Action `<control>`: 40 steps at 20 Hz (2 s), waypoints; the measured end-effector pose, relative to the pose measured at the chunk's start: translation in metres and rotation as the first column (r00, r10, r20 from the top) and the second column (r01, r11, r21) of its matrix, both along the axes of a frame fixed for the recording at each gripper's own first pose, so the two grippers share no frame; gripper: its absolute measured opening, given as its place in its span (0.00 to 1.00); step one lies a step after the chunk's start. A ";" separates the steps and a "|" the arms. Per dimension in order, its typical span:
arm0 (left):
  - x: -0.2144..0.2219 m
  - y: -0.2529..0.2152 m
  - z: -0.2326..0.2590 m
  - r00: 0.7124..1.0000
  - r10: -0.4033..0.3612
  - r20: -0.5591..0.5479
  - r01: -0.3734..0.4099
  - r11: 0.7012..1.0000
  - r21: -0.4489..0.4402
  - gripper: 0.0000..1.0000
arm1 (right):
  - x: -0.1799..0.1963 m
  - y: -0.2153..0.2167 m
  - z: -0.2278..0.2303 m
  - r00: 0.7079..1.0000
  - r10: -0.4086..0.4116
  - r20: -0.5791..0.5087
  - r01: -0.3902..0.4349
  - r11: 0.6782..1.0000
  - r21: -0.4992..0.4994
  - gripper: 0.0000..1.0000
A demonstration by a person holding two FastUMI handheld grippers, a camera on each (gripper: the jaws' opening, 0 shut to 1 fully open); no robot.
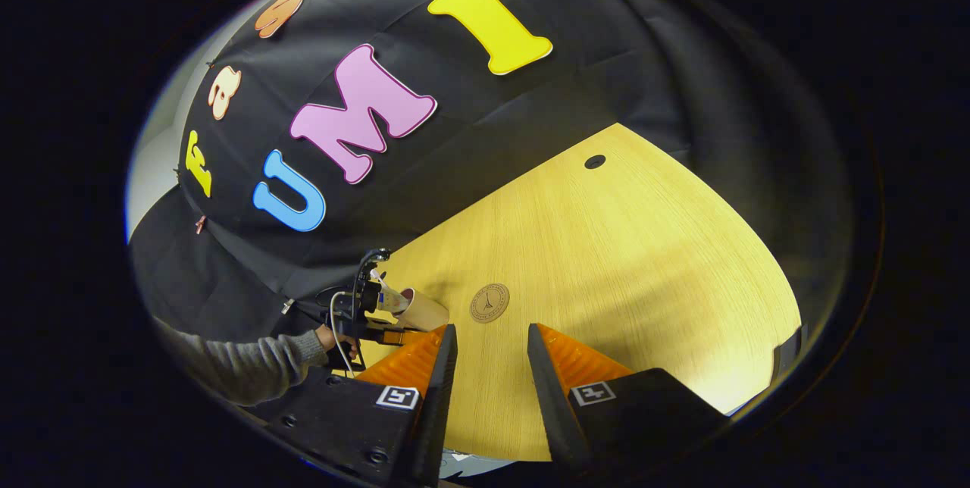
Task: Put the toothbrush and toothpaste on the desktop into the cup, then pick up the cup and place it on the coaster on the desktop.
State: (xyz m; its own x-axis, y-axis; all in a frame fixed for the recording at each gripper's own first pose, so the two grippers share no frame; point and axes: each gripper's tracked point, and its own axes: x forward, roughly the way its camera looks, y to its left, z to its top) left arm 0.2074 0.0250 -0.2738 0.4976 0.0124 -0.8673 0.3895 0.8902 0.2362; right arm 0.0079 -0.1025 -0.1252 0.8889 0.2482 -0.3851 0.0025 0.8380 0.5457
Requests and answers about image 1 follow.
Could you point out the wooden desktop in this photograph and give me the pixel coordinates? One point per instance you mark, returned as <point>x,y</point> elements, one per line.
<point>629,261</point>

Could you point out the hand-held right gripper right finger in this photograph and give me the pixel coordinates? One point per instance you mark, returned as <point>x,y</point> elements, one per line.
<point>549,397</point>

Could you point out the round brown coaster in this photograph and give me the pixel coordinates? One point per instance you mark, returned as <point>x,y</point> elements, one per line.
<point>489,302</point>

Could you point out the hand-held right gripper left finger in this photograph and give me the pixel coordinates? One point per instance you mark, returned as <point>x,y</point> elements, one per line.
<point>443,397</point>

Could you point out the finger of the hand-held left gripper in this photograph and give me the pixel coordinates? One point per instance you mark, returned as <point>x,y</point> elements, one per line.
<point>390,336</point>

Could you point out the white toothpaste tube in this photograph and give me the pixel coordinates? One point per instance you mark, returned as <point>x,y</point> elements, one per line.
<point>392,298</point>

